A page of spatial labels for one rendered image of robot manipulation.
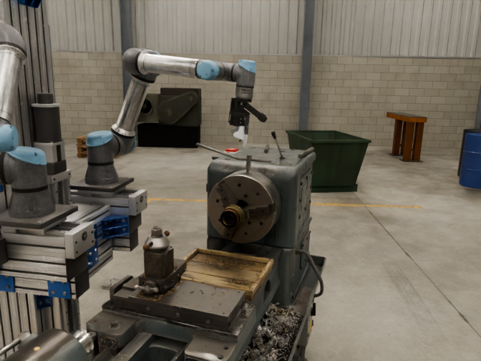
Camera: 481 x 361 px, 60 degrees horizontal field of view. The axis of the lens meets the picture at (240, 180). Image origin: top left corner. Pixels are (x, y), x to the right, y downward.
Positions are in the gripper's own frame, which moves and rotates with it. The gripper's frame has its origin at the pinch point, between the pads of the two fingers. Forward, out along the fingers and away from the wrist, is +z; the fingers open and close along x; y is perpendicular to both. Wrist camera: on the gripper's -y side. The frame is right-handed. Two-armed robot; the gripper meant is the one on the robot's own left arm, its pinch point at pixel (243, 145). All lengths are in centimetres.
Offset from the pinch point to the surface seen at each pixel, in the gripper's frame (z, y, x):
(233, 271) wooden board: 47, 1, 26
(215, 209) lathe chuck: 30.7, 9.1, -1.1
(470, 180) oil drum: 103, -453, -443
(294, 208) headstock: 27.6, -27.7, -2.1
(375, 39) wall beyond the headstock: -149, -456, -941
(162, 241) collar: 23, 30, 55
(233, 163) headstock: 12.6, 0.9, -18.1
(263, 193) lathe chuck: 18.8, -9.9, 8.1
